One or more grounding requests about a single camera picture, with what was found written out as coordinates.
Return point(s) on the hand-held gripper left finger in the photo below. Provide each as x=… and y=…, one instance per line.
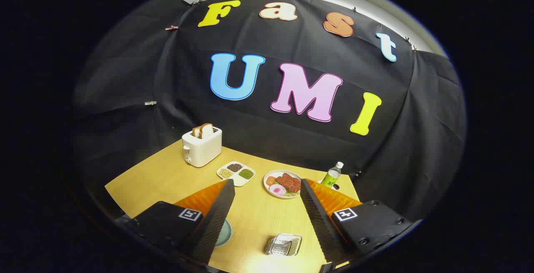
x=217, y=218

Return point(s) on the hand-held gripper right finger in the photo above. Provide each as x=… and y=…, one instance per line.
x=318, y=218

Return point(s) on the pale green plate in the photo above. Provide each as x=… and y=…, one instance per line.
x=225, y=233

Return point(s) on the white square coaster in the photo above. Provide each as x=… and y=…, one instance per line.
x=338, y=185

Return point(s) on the green label drink bottle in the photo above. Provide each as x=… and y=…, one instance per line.
x=331, y=177

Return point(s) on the brown meat piece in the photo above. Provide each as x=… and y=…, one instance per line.
x=290, y=182

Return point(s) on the white divided dish with beans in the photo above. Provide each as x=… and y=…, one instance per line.
x=236, y=173

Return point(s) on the pink round food slice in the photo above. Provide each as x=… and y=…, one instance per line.
x=277, y=189

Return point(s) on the white plate of food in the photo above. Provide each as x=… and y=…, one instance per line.
x=268, y=187

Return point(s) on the orange food slice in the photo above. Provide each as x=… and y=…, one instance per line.
x=270, y=180

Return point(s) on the white toaster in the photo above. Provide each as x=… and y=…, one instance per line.
x=204, y=150

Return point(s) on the black backdrop cloth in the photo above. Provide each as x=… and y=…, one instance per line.
x=292, y=147

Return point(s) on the toast bread slice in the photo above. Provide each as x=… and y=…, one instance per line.
x=196, y=132
x=207, y=130

